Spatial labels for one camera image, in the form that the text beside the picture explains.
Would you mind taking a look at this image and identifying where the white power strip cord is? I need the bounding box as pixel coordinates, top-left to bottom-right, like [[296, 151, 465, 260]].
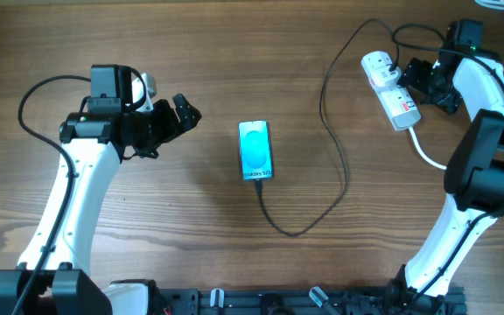
[[408, 55, 504, 172]]

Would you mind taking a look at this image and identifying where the white power strip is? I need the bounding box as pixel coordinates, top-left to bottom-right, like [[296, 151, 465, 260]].
[[360, 51, 421, 131]]

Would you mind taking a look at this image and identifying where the turquoise screen Galaxy smartphone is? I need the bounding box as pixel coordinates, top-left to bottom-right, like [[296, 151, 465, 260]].
[[238, 120, 274, 180]]

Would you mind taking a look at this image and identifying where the left black camera cable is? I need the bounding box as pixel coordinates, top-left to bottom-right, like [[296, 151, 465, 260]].
[[10, 65, 148, 315]]

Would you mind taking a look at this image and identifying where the black USB charging cable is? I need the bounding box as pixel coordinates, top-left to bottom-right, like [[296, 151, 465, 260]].
[[254, 17, 402, 238]]

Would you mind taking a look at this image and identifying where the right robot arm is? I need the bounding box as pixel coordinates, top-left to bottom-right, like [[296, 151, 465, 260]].
[[384, 19, 504, 314]]

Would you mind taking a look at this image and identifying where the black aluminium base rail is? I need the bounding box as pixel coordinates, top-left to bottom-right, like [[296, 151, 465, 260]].
[[154, 287, 468, 315]]

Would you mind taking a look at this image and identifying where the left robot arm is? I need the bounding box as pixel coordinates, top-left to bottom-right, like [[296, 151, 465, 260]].
[[0, 65, 201, 314]]

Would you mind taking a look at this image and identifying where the white USB charger plug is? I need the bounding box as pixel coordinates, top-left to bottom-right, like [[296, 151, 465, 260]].
[[369, 65, 402, 89]]

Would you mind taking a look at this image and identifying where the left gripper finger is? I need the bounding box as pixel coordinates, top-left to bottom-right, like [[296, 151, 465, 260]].
[[172, 94, 202, 131], [141, 73, 157, 102]]

